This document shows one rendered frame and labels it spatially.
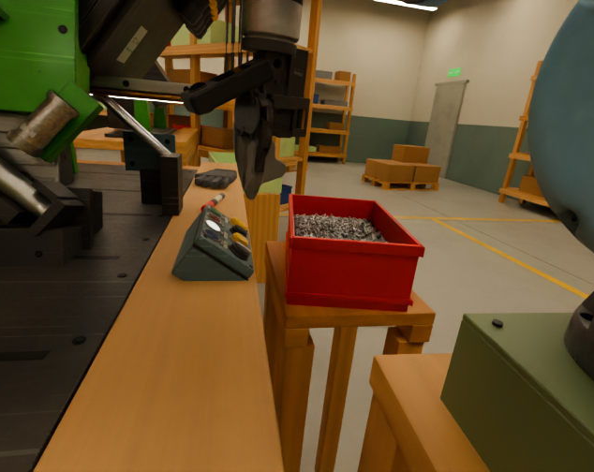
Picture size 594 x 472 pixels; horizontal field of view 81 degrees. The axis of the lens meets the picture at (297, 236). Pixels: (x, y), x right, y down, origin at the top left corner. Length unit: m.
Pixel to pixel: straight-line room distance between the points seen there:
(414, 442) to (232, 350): 0.17
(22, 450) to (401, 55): 10.64
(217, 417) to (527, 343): 0.24
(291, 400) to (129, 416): 0.42
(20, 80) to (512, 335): 0.60
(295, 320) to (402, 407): 0.25
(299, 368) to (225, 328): 0.30
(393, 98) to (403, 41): 1.40
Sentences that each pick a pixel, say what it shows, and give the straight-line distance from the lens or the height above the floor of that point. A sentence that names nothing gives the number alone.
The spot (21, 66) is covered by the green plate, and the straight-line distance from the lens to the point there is 0.58.
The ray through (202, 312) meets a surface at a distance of 0.37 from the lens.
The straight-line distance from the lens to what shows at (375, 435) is 0.46.
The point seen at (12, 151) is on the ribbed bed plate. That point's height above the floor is 1.02.
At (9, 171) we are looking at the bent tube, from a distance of 0.53.
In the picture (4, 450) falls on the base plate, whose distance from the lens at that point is 0.29.
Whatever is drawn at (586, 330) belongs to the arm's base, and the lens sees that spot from 0.33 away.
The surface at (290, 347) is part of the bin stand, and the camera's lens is 0.60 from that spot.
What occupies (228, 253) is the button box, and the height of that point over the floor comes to 0.93.
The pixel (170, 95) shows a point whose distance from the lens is 0.66.
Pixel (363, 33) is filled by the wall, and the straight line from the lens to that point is 10.33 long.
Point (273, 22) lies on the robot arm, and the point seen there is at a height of 1.20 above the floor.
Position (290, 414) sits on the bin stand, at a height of 0.60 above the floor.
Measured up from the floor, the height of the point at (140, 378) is 0.90.
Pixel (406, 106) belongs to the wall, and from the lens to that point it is 10.76.
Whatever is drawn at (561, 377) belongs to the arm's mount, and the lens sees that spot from 0.31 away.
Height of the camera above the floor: 1.09
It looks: 19 degrees down
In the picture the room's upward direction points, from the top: 5 degrees clockwise
